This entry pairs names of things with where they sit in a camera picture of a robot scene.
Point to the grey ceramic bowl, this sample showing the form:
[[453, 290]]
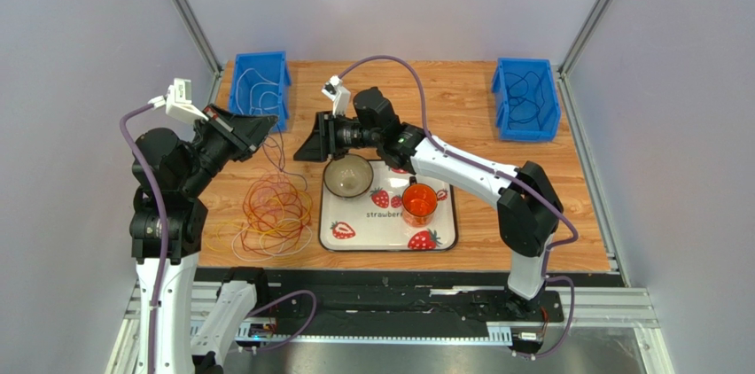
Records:
[[348, 177]]

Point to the aluminium front rail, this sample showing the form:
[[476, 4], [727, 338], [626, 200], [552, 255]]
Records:
[[591, 300]]

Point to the aluminium frame post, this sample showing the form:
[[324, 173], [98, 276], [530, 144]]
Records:
[[198, 36], [653, 353]]

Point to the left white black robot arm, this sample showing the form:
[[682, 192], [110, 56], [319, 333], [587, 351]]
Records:
[[166, 232]]

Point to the right blue plastic bin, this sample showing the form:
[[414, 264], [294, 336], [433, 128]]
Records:
[[526, 102]]

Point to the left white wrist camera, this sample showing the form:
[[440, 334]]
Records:
[[177, 103]]

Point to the orange translucent mug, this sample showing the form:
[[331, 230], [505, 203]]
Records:
[[419, 203]]

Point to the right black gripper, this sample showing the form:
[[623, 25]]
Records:
[[324, 135]]

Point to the left blue plastic bin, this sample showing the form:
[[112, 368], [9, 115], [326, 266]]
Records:
[[260, 85]]

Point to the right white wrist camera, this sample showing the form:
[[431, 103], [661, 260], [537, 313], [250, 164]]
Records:
[[338, 94]]

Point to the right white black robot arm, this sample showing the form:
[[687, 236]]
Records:
[[527, 206]]

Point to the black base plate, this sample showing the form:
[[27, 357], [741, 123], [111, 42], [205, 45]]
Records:
[[398, 305]]

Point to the white strawberry tray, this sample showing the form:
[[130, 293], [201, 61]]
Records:
[[373, 222]]

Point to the blue plastic bin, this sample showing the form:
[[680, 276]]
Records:
[[526, 102], [260, 85]]

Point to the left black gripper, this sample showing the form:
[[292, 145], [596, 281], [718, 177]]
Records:
[[246, 130]]

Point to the left aluminium frame post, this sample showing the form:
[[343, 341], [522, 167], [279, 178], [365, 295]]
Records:
[[198, 36]]

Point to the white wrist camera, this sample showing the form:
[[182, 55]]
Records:
[[338, 94], [177, 103]]

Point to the right aluminium frame post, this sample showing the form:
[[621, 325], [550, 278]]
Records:
[[653, 353]]

